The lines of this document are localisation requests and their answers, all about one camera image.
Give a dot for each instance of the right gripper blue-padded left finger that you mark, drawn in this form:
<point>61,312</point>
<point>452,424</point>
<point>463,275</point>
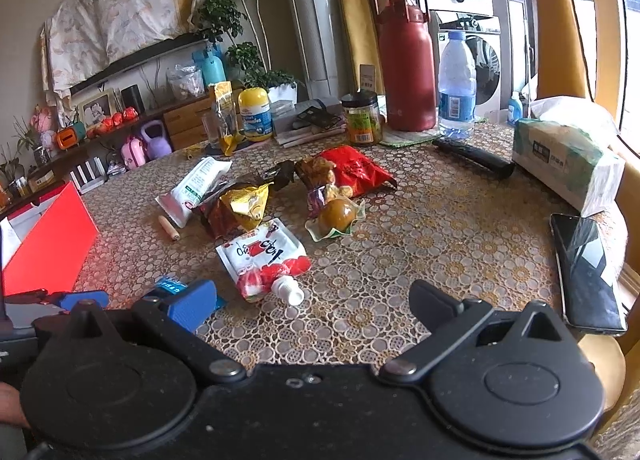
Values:
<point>172,311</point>

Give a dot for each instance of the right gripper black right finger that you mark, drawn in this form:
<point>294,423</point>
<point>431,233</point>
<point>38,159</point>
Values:
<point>450,321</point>

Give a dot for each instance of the small sausage stick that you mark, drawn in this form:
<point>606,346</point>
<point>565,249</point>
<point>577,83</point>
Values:
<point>169,228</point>

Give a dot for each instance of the white red spout pouch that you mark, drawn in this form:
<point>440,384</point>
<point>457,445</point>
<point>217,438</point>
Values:
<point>267,259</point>

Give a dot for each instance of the white green snack packet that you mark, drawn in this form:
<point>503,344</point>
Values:
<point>182,199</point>

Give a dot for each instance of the round brown pastry packet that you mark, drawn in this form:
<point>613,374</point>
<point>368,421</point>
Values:
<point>335,219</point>

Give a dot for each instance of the dark small snack packet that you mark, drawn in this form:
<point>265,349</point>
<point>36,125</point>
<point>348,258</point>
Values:
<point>279,176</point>

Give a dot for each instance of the red chip bag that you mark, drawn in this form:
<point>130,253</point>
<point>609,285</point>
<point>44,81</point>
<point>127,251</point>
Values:
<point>355,170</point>

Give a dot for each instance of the person's left hand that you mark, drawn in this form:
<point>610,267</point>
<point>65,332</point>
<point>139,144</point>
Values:
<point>11,412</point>

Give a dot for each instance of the red and white cardboard box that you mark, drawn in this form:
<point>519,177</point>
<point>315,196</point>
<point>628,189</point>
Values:
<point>53,251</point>

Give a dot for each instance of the black smartphone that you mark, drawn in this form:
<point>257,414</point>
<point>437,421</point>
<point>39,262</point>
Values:
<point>589,301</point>

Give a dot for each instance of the white router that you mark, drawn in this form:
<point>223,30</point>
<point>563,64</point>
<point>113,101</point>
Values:
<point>88,176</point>

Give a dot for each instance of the black folded umbrella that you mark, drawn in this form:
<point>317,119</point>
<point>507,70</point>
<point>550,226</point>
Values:
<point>500,167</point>

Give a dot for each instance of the purple kettlebell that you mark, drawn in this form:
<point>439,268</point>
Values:
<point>155,139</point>

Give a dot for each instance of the orange retro radio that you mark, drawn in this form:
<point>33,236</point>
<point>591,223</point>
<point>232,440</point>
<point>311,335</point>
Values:
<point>70,136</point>

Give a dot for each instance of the wooden tv console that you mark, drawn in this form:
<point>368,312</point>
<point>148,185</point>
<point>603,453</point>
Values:
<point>182,123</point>

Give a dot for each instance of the pink plush doll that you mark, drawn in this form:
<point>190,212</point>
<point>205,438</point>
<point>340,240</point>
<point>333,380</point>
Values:
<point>44,123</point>

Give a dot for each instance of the clear drinking glass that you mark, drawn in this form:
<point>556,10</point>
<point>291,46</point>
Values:
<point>211,123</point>

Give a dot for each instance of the green tissue pack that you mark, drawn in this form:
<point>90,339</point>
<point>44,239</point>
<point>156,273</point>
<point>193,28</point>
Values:
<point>569,163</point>

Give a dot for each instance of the framed photo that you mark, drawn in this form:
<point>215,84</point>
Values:
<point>94,110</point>

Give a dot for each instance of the yellow tall snack bag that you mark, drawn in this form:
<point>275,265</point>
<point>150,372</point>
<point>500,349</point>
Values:
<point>222,97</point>

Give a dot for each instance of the black cylinder speaker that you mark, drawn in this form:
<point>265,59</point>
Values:
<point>131,98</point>

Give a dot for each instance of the yellow lid white canister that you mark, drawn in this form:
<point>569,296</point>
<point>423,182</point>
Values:
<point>254,107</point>

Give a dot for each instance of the glass jar black lid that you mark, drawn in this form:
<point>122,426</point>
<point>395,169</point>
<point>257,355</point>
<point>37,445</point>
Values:
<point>362,118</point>

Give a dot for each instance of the clear water bottle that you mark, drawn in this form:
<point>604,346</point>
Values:
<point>457,87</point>

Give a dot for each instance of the turquoise spray bottle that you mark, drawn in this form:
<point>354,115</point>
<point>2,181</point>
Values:
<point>209,61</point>

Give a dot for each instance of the potted green tree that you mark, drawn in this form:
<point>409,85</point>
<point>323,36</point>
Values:
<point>248,57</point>

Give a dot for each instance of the white washing machine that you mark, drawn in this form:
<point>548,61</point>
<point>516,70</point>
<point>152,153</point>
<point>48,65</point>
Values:
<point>482,35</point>

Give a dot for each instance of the floral cloth over tv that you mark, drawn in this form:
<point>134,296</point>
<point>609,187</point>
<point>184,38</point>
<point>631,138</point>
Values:
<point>84,37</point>

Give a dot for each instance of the dark red thermos jug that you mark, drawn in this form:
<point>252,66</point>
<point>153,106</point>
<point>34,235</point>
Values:
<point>407,61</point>

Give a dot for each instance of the gold curtain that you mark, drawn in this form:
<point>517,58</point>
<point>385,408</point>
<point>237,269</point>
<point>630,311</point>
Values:
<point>362,39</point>

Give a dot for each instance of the tall grey air conditioner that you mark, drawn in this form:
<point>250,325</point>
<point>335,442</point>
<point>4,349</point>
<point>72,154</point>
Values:
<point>319,31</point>

